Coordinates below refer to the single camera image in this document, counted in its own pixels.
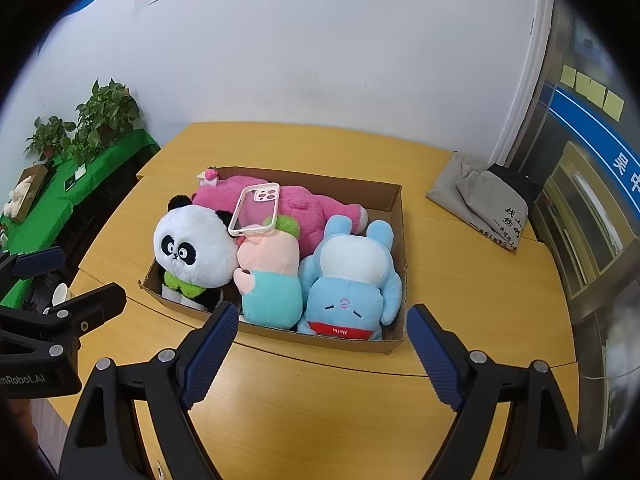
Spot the grey printed tote bag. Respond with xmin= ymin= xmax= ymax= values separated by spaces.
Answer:
xmin=456 ymin=170 xmax=531 ymax=253

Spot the pink pig plush toy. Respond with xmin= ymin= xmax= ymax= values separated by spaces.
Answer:
xmin=232 ymin=214 xmax=303 ymax=331

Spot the blue rabbit plush toy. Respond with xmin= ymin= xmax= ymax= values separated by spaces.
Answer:
xmin=297 ymin=215 xmax=403 ymax=342

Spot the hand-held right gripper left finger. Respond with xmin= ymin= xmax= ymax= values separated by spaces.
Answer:
xmin=59 ymin=301 xmax=240 ymax=480

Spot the pink bear plush toy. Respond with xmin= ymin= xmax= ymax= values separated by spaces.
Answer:
xmin=192 ymin=166 xmax=371 ymax=256

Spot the large potted green plant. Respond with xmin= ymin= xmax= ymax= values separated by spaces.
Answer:
xmin=70 ymin=78 xmax=142 ymax=166

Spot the small open cardboard box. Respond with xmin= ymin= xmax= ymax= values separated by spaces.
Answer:
xmin=9 ymin=164 xmax=49 ymax=223

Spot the clear phone case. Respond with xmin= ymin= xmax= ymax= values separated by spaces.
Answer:
xmin=228 ymin=184 xmax=282 ymax=239

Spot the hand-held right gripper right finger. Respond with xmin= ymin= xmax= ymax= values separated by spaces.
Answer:
xmin=406 ymin=303 xmax=586 ymax=480

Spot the wooden desktop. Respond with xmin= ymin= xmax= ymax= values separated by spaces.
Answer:
xmin=47 ymin=121 xmax=583 ymax=480

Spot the blue door banner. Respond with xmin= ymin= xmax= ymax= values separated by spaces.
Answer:
xmin=549 ymin=85 xmax=640 ymax=186

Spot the green cloth side table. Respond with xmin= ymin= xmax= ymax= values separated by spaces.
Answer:
xmin=0 ymin=129 xmax=162 ymax=306

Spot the small potted green plant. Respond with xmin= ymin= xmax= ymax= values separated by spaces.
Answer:
xmin=24 ymin=116 xmax=77 ymax=163

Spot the brown cardboard box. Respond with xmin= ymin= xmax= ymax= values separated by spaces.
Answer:
xmin=137 ymin=166 xmax=411 ymax=356

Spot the white fluffy toy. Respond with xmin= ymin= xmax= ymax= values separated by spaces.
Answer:
xmin=4 ymin=180 xmax=35 ymax=217

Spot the panda plush toy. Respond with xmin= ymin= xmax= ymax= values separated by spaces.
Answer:
xmin=153 ymin=195 xmax=240 ymax=311

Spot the black cloth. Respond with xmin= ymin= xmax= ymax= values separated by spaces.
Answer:
xmin=487 ymin=162 xmax=543 ymax=202

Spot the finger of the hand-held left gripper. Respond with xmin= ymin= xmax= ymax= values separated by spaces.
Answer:
xmin=0 ymin=246 xmax=67 ymax=301
xmin=0 ymin=282 xmax=127 ymax=356

